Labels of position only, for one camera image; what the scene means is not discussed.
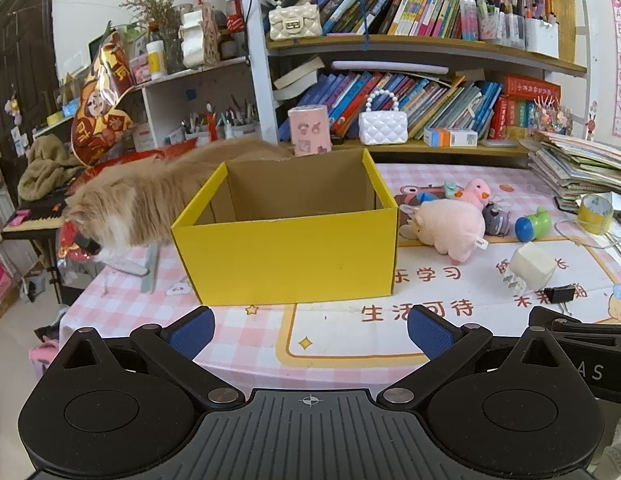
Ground white glossy ornament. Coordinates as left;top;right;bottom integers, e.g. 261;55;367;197
179;7;211;69

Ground electric piano keyboard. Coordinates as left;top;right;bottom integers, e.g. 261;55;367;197
0;180;86;242

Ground red gold foil balloon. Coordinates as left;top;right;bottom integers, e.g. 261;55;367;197
70;22;141;168

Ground orange dictionary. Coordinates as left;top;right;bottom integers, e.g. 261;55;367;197
507;100;522;140

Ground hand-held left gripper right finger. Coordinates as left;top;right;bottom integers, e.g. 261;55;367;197
378;305;566;408

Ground stack of booklets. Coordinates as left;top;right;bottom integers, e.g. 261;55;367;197
528;130;621;213

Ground wooden bookshelf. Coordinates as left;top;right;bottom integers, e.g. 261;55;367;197
238;0;591;157

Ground pink checked table mat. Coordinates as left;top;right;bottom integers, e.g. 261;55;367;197
60;162;621;377

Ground row of yellow-spined books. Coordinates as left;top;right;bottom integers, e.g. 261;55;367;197
310;0;471;38

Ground black binder clip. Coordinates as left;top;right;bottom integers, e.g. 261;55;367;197
543;285;579;318

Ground wooden cutout ornament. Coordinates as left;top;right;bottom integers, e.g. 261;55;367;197
200;4;222;64

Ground large red dictionary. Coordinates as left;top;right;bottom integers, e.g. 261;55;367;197
501;75;561;104

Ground green and blue toy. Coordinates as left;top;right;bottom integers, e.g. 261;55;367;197
515;206;552;242

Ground orange fluffy cat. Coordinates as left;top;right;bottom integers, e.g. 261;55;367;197
63;138;294;263

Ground pink plush duck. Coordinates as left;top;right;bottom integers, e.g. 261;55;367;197
453;178;491;208

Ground pink bag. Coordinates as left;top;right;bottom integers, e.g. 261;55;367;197
0;255;19;312

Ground yellow tape roll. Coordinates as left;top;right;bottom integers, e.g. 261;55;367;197
577;192;615;235

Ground dried flower bouquet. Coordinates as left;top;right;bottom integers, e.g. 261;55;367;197
118;0;178;43

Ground blue hanging string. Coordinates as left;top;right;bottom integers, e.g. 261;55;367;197
358;0;371;54

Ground white pen storage box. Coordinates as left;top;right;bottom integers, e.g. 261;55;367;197
525;15;560;59

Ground white shelf unit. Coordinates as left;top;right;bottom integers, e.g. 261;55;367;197
33;57;252;152

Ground thick cream-paged book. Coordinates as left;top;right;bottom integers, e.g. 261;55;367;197
273;56;325;89
275;80;319;103

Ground pink cartoon cylinder holder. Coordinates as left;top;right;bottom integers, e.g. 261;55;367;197
288;104;333;157

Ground brown blanket pile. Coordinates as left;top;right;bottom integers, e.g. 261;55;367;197
18;135;84;202

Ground row of blue-spined books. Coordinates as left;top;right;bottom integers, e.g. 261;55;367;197
278;71;504;141

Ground colourful striped bottle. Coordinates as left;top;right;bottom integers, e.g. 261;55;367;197
459;0;479;42

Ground dark wooden door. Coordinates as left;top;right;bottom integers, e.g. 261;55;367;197
0;0;59;211

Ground grey toy mouse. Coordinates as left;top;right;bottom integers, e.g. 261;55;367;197
482;199;514;236

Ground white bottle yellow label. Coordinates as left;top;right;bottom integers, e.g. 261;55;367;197
145;40;168;81

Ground yellow cardboard box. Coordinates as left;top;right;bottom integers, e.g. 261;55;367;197
170;148;400;307

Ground grey plastic bar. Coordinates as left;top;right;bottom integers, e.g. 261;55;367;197
140;244;159;294

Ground red packet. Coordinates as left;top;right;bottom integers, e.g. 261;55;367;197
58;220;104;264

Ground cream quilted purse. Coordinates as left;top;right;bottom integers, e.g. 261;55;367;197
268;0;321;41

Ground lavender flat board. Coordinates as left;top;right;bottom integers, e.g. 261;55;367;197
331;60;451;74

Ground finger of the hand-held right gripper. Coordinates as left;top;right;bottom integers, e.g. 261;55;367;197
529;305;621;347

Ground pen holder with pens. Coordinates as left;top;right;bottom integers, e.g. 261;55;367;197
180;95;261;142

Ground narrow red dictionary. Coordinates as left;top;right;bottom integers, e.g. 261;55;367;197
491;97;509;141

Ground white quilted purse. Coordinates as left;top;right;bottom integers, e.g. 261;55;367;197
359;89;409;145

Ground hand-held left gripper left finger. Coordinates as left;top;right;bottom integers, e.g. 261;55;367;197
50;306;245;410

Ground white charger plug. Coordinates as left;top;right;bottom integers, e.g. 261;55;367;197
505;242;557;295

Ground white cable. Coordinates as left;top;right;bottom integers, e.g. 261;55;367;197
555;217;621;252

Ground pink plush pig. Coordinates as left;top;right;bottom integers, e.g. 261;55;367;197
399;199;489;266

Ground small pink box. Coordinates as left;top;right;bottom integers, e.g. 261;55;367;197
130;55;151;86

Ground orange white carton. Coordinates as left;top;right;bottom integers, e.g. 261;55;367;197
423;127;479;148

